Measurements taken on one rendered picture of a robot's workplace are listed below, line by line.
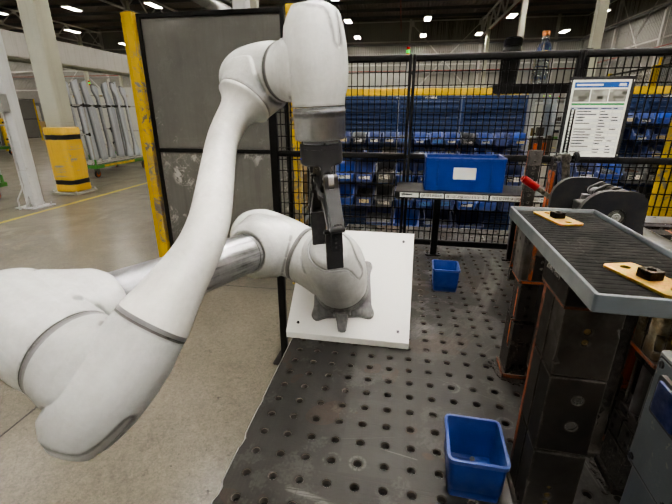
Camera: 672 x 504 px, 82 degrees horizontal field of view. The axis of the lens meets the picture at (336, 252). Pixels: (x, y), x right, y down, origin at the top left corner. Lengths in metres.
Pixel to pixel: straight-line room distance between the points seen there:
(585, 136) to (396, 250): 0.99
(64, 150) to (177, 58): 4.97
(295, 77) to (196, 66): 2.61
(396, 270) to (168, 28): 2.65
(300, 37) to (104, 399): 0.56
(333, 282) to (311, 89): 0.47
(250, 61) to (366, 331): 0.74
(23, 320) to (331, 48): 0.56
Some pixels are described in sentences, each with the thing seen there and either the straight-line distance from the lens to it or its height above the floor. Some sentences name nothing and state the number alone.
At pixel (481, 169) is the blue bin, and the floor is 1.12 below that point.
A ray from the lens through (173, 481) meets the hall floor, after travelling 1.83.
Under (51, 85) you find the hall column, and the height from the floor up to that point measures 1.74.
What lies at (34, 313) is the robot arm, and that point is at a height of 1.08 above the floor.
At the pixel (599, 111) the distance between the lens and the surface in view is 1.91.
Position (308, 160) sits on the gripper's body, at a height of 1.25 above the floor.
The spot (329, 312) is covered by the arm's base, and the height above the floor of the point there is 0.78.
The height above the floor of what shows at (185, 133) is 1.18.
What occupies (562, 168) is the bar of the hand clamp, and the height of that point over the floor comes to 1.17.
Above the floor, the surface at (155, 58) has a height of 1.70.
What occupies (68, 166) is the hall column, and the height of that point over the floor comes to 0.48.
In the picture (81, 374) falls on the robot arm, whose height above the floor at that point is 1.03.
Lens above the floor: 1.32
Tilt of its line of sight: 20 degrees down
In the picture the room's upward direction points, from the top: straight up
